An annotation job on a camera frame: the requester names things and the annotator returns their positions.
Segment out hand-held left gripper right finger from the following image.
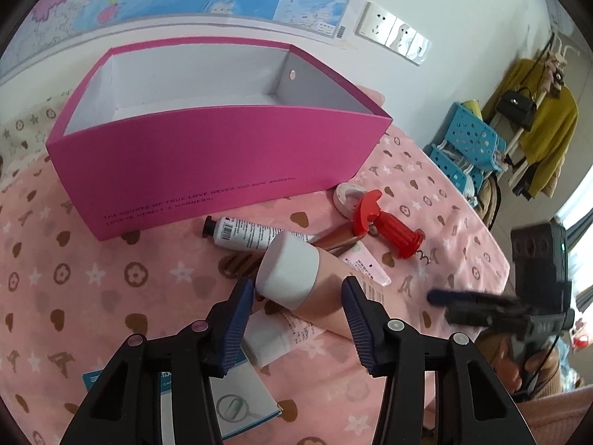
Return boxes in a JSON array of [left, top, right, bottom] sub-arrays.
[[340, 276, 524, 445]]

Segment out pink printed blanket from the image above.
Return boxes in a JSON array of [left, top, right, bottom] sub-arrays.
[[0, 118, 515, 445]]

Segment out pink tube with white cap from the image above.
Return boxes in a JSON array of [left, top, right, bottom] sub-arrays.
[[243, 245, 392, 367]]

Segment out small hanging plush toy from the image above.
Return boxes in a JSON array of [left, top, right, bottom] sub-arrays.
[[542, 53, 565, 90]]

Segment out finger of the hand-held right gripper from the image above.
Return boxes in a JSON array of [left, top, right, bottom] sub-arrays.
[[427, 289, 527, 310], [445, 307, 530, 333]]

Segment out yellow garment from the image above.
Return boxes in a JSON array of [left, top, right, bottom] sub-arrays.
[[482, 58, 580, 199]]

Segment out cream printed pillow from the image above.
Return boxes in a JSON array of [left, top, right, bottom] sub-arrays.
[[0, 92, 72, 188]]

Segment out person's right forearm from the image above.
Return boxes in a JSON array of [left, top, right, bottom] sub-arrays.
[[514, 334, 593, 445]]

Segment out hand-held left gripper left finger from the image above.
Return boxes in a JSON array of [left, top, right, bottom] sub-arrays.
[[60, 277, 256, 445]]

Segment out black handbag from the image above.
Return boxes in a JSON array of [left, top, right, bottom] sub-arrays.
[[498, 86, 539, 131]]

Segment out white tape roll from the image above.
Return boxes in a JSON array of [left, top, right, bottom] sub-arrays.
[[334, 183, 368, 218]]

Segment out pink cardboard box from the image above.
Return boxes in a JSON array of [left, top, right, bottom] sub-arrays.
[[45, 39, 392, 242]]

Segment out red corkscrew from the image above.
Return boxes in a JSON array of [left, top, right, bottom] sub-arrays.
[[351, 190, 435, 266]]

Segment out person's right hand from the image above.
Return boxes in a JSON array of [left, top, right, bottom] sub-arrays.
[[478, 331, 557, 395]]

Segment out peach tube with white cap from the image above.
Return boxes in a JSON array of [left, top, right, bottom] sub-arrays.
[[256, 233, 360, 339]]

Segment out blue and white carton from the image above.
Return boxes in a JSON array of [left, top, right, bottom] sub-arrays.
[[82, 347, 283, 441]]

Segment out blue plastic basket rack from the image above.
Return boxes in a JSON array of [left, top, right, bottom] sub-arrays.
[[428, 101, 509, 196]]

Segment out small white tube black cap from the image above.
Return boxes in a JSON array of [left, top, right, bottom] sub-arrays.
[[202, 215, 317, 252]]

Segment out brown glossy tube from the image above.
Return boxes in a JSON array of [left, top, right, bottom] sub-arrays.
[[311, 221, 360, 247]]

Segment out white wall socket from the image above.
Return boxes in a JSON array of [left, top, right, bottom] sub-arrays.
[[407, 32, 433, 66], [356, 2, 395, 42], [384, 19, 417, 55]]

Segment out white coat rack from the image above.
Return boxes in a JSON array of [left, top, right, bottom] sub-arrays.
[[488, 30, 577, 168]]

